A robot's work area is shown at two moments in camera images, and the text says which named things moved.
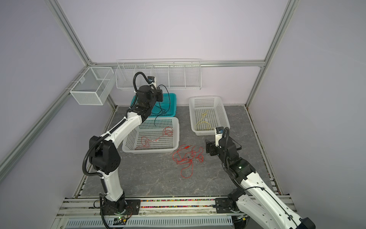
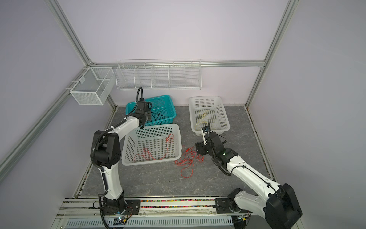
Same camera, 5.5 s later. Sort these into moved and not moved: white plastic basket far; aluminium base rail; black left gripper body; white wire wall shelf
Moved: black left gripper body
Not moved: white plastic basket far; aluminium base rail; white wire wall shelf
